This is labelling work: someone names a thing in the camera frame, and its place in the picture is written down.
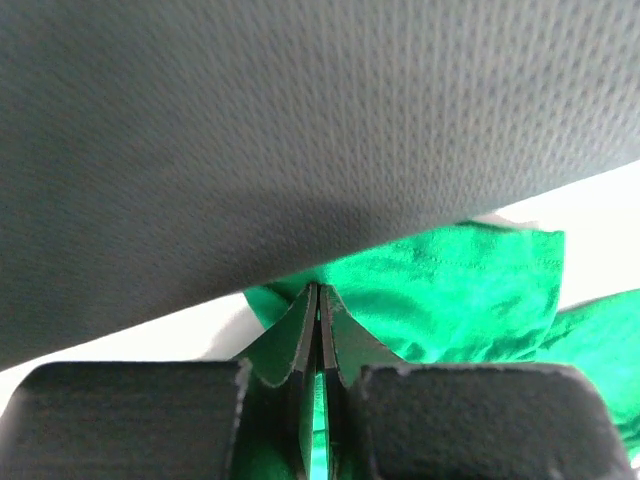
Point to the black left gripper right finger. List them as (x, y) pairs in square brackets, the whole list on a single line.
[(391, 419)]

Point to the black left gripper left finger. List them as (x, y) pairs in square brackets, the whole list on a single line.
[(249, 417)]

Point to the green t-shirt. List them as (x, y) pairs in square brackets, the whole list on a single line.
[(475, 293)]

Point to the folded grey t-shirt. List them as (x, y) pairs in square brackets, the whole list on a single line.
[(158, 154)]

